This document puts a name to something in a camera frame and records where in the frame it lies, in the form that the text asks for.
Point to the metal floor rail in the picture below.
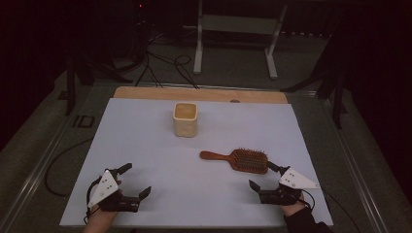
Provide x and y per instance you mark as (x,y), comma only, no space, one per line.
(35,171)
(356,171)

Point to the black tripod stand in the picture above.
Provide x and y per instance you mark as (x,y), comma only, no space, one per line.
(338,106)
(70,93)

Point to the white table mat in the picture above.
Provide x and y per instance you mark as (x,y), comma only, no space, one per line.
(210,194)

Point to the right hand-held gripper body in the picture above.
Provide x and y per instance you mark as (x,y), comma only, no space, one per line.
(296,180)

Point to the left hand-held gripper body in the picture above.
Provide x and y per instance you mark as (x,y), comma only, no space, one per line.
(105,188)

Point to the person's left hand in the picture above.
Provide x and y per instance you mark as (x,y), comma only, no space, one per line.
(100,221)

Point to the person's right hand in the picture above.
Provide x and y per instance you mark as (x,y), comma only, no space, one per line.
(291,209)

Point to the white metal stand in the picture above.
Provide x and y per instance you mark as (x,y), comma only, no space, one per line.
(239,24)

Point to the dark floor socket plate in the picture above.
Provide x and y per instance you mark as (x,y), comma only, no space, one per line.
(76,121)

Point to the wooden paddle hairbrush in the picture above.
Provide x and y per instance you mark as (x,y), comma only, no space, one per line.
(249,160)

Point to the cream square cup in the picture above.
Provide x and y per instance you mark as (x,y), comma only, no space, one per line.
(185,127)

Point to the dark equipment with red light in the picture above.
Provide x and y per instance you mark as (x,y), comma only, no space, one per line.
(139,32)

